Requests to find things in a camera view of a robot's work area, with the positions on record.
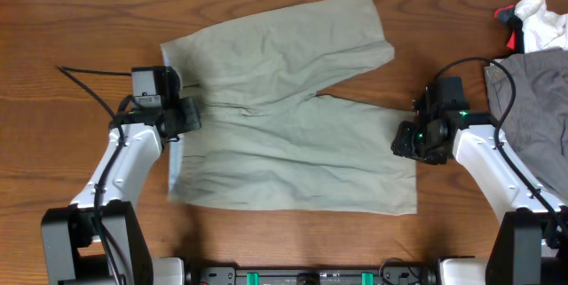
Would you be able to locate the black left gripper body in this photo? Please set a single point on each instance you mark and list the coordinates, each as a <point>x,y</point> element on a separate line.
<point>190,114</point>

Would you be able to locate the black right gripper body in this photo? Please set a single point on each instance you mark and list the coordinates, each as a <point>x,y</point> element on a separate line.
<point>417,144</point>

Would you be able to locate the khaki green shorts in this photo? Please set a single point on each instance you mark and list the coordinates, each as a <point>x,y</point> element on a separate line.
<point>270,137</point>

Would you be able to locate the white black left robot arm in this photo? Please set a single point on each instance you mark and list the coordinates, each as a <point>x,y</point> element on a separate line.
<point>97,238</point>

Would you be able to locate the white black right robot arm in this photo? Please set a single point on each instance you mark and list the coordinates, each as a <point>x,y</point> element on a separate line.
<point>531,245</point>

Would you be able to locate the grey trousers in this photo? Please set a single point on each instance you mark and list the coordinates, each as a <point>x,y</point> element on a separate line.
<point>536,126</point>

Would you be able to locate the red black garment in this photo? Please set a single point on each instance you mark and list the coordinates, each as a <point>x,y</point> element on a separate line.
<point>507,16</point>

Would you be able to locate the white cloth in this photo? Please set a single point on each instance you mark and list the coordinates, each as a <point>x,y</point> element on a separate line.
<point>542,29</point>

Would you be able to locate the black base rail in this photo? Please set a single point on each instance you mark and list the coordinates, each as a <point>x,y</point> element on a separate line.
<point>390,272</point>

